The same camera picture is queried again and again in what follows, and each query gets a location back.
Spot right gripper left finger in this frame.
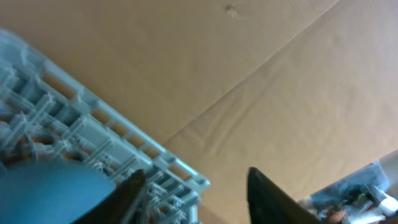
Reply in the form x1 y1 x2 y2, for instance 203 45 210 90
73 169 147 224

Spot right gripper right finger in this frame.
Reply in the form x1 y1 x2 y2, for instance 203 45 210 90
246 167 322 224

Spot dark blue plate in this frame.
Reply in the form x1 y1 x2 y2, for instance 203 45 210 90
1 161 116 223

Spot grey dishwasher rack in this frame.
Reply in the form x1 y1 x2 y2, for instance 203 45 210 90
1 30 210 223

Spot clear box of clutter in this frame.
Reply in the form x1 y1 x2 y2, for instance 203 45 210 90
298 151 397 223

